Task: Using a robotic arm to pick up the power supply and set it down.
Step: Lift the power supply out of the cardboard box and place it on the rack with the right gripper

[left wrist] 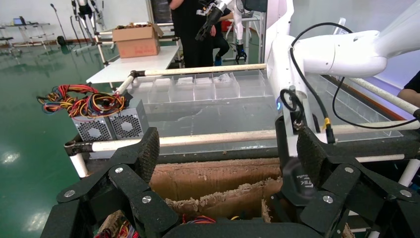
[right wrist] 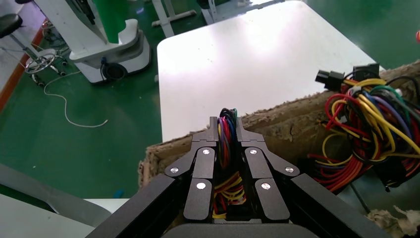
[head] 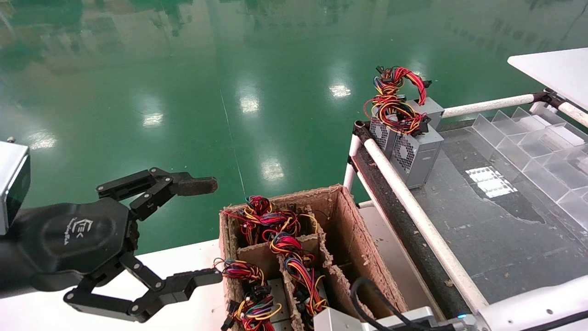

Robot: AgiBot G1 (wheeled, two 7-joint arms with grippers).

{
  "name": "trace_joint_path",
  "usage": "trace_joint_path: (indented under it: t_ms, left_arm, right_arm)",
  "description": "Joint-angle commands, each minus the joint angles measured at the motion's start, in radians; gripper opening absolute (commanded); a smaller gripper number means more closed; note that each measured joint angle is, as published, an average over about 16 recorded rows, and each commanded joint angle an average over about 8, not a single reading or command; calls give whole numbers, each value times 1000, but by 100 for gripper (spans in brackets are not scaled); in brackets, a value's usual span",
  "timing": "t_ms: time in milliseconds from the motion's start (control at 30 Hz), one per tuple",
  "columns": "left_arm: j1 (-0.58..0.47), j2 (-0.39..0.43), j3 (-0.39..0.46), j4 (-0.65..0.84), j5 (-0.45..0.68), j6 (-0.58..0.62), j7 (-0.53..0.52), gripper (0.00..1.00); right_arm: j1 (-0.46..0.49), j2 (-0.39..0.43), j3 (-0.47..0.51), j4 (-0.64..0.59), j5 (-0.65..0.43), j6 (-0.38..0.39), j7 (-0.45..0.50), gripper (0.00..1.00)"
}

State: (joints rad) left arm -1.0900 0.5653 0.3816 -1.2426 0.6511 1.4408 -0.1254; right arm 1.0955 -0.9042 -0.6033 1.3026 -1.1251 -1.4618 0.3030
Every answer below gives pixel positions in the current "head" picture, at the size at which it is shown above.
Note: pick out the white cross pipe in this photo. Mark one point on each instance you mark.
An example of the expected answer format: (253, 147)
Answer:
(487, 105)

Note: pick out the white leg pipe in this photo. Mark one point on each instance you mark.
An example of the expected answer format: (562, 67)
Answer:
(351, 174)

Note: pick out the black pipe joint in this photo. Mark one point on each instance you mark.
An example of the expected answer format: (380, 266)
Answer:
(549, 97)
(360, 129)

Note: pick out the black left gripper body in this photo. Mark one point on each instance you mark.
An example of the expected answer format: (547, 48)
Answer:
(69, 239)

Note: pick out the brown cardboard divider box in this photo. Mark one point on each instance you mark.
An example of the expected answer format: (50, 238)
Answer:
(353, 239)

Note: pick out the short white pipe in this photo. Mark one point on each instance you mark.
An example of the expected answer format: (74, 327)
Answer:
(576, 114)

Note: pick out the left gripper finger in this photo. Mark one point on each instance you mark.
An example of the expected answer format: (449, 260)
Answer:
(197, 185)
(197, 278)

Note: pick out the long white rail pipe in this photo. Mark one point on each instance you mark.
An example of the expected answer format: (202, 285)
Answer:
(413, 211)

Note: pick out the clear acrylic divider organiser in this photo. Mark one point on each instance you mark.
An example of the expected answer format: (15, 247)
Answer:
(519, 138)

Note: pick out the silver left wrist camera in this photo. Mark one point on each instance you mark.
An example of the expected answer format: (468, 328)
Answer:
(11, 184)

